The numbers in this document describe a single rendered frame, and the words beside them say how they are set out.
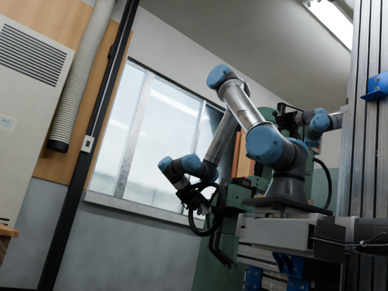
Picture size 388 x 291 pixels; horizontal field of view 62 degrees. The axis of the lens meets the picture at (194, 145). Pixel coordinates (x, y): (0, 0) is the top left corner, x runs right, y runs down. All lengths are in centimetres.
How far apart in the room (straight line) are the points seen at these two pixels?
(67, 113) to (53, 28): 75
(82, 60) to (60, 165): 84
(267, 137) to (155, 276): 231
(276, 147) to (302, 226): 32
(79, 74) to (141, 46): 81
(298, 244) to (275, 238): 9
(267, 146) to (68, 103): 187
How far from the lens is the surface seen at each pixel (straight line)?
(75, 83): 269
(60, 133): 255
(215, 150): 143
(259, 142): 107
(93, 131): 275
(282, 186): 115
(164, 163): 140
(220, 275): 181
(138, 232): 300
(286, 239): 86
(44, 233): 272
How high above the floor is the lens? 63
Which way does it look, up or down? 17 degrees up
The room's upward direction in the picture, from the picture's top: 12 degrees clockwise
